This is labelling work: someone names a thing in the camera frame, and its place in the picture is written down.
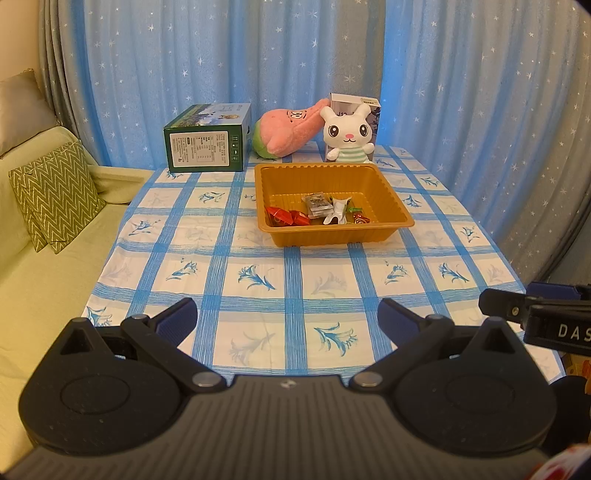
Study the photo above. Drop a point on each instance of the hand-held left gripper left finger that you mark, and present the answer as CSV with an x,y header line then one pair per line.
x,y
178,318

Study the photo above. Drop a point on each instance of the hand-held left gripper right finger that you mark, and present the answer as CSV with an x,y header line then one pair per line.
x,y
395,318

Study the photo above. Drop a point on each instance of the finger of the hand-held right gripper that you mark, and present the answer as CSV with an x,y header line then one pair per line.
x,y
503,304
558,291

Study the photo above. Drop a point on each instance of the dark red candy wrapper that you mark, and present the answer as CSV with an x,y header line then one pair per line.
x,y
362,219

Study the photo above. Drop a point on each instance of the orange plastic tray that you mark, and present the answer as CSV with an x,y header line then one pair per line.
x,y
323,233

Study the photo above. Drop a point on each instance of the white snack packet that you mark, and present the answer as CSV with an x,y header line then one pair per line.
x,y
339,210

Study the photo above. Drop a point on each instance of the red pillow snack packet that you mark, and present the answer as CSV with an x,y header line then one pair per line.
x,y
300,218

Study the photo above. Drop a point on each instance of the clear packet of dark seeds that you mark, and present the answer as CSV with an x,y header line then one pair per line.
x,y
317,204

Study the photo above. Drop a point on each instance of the large red snack packet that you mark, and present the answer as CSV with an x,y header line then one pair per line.
x,y
278,215

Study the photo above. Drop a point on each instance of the blue checked floral tablecloth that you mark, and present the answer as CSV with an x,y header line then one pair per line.
x,y
184,240

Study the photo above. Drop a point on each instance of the red patterned clothing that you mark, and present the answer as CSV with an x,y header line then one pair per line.
x,y
568,468

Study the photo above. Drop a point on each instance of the light green sofa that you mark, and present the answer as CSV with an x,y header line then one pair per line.
x,y
37,300

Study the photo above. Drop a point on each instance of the green zigzag cushion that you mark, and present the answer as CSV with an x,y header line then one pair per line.
x,y
36,237
57,194

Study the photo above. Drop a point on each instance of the green cardboard box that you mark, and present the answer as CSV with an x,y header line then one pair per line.
x,y
203,147

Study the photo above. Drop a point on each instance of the white bunny plush toy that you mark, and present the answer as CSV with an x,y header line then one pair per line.
x,y
346,131

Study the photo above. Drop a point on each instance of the white and grey carton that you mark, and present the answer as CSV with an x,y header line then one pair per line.
x,y
374,117

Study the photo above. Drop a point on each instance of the blue star curtain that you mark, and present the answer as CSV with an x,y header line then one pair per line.
x,y
207,55
485,92

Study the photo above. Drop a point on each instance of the pink star plush toy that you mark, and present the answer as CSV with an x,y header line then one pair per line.
x,y
286,127

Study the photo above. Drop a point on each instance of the grey cushion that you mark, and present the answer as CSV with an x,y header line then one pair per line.
x,y
23,110

